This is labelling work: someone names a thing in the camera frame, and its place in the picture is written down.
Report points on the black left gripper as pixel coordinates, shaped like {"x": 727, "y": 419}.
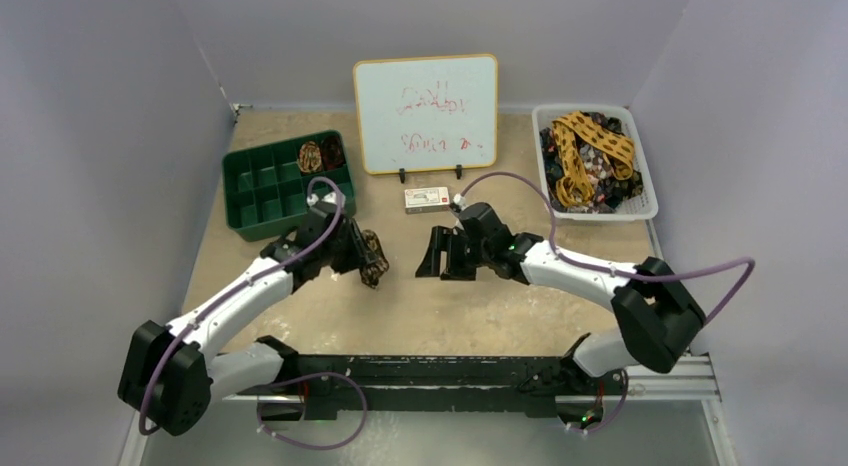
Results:
{"x": 359, "y": 254}

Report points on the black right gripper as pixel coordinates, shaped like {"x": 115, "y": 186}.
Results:
{"x": 456, "y": 252}

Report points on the brown floral tie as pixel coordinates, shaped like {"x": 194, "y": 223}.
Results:
{"x": 375, "y": 264}

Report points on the small white cardboard box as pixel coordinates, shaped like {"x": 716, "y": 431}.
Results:
{"x": 426, "y": 199}

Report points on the green compartment tray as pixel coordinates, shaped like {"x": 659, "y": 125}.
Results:
{"x": 265, "y": 193}

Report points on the white plastic basket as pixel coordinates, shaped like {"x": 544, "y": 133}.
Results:
{"x": 591, "y": 163}

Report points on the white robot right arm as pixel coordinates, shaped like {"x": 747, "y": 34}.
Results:
{"x": 656, "y": 320}

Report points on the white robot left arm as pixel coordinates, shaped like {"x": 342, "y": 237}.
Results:
{"x": 212, "y": 330}

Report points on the dark floral ties pile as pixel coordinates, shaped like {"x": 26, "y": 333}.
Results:
{"x": 596, "y": 178}

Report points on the rolled yellow patterned tie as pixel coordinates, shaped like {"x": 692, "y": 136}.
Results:
{"x": 310, "y": 160}

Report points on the rolled dark red tie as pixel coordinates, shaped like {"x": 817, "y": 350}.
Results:
{"x": 332, "y": 152}

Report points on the yellow spotted tie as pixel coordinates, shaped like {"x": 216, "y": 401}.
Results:
{"x": 583, "y": 152}

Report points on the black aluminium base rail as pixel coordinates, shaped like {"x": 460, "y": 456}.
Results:
{"x": 535, "y": 386}

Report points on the whiteboard with yellow frame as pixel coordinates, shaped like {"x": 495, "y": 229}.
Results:
{"x": 425, "y": 114}

